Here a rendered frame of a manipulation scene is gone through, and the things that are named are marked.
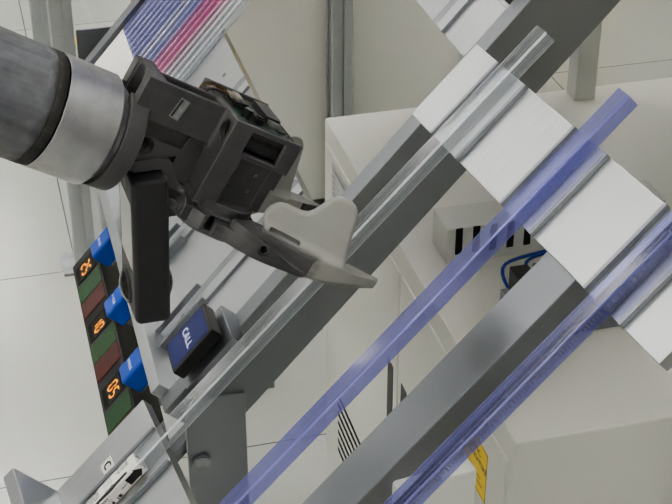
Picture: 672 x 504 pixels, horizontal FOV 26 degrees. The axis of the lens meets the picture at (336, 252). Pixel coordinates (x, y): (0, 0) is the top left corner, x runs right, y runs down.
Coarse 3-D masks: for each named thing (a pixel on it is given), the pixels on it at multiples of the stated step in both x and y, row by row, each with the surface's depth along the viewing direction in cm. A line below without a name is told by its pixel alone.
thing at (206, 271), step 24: (216, 48) 154; (216, 72) 151; (240, 72) 146; (192, 240) 136; (216, 240) 132; (192, 264) 134; (216, 264) 130; (240, 264) 127; (264, 264) 124; (192, 288) 130; (216, 288) 127; (240, 288) 125; (192, 312) 128; (168, 336) 128
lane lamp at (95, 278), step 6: (96, 270) 151; (90, 276) 151; (96, 276) 150; (84, 282) 152; (90, 282) 151; (96, 282) 149; (84, 288) 151; (90, 288) 150; (84, 294) 150; (84, 300) 150
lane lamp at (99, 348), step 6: (108, 330) 142; (114, 330) 141; (102, 336) 142; (108, 336) 141; (114, 336) 140; (96, 342) 143; (102, 342) 142; (108, 342) 141; (90, 348) 143; (96, 348) 142; (102, 348) 141; (108, 348) 140; (96, 354) 141; (102, 354) 140; (96, 360) 141
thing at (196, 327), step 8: (200, 312) 118; (192, 320) 119; (200, 320) 118; (184, 328) 119; (192, 328) 118; (200, 328) 117; (176, 336) 119; (184, 336) 118; (192, 336) 117; (200, 336) 116; (168, 344) 120; (176, 344) 119; (184, 344) 118; (192, 344) 117; (176, 352) 118; (184, 352) 117; (176, 360) 117
